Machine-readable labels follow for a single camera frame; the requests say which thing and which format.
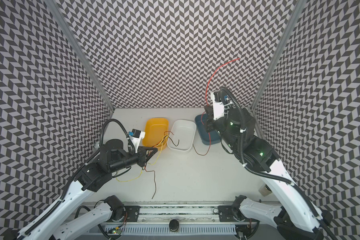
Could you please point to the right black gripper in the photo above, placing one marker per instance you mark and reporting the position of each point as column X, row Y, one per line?
column 210, row 119

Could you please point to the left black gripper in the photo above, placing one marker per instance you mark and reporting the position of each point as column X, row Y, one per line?
column 142, row 157

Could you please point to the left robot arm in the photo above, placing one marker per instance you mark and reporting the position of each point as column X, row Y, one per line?
column 109, row 158

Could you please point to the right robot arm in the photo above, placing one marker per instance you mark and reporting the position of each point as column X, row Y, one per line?
column 298, row 218

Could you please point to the dark teal plastic tray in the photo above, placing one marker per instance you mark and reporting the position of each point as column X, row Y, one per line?
column 207, row 138

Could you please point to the yellow plastic tray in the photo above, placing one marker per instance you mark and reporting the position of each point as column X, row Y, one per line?
column 155, row 130

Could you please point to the white plastic tray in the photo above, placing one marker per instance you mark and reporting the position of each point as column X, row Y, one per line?
column 182, row 136

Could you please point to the black round knob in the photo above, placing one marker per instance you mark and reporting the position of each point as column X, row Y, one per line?
column 174, row 225

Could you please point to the small jar dark lid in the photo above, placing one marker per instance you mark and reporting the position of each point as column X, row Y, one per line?
column 264, row 190

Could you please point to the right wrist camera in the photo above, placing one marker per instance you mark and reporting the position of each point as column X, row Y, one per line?
column 221, row 105

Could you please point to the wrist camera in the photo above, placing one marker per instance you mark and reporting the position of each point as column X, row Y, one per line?
column 136, row 137
column 221, row 105

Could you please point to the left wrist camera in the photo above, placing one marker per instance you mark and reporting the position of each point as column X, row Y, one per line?
column 136, row 137

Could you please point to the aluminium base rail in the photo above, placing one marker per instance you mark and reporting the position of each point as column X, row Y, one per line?
column 195, row 219

